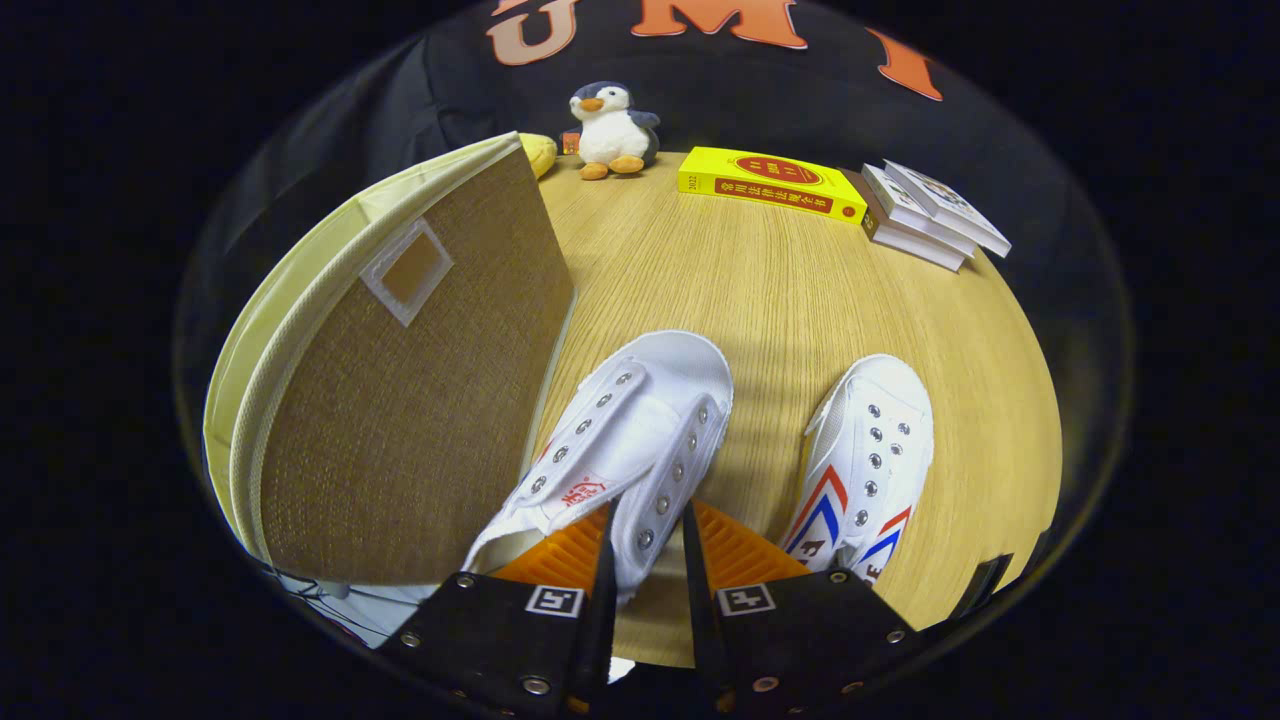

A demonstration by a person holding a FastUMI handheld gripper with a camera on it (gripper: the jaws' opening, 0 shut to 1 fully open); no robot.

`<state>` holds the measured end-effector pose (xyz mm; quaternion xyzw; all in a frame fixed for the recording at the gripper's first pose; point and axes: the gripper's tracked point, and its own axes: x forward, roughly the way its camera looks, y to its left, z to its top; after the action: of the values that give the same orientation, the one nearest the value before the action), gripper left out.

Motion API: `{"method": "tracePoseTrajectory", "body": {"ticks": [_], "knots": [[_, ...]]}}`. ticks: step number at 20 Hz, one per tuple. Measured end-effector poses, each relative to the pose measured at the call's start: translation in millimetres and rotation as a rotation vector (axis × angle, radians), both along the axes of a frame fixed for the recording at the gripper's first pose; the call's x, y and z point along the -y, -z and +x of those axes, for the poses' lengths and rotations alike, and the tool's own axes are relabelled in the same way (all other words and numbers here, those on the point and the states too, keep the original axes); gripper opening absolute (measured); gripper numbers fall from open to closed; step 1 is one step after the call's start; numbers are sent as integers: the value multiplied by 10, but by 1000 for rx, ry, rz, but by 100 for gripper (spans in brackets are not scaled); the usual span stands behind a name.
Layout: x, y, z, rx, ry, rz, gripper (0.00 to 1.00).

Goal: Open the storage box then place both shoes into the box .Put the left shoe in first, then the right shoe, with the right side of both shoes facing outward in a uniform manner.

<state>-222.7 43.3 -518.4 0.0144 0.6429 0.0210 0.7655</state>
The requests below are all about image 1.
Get white canvas shoe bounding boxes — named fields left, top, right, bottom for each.
left=462, top=330, right=735, bottom=607
left=780, top=354, right=936, bottom=587

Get yellow book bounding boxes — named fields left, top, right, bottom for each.
left=678, top=147, right=869, bottom=224

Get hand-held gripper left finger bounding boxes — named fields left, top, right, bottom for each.
left=376, top=503, right=619, bottom=719

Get white book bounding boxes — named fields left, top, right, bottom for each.
left=884, top=159, right=1013, bottom=259
left=862, top=164, right=981, bottom=258

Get black table edge clamp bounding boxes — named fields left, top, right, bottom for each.
left=950, top=553, right=1015, bottom=619

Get penguin plush toy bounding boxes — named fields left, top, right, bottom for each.
left=560, top=82, right=662, bottom=181

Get brown fabric storage box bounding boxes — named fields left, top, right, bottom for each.
left=203, top=132, right=578, bottom=587

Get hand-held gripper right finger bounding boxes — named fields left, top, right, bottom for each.
left=682, top=498, right=918, bottom=719

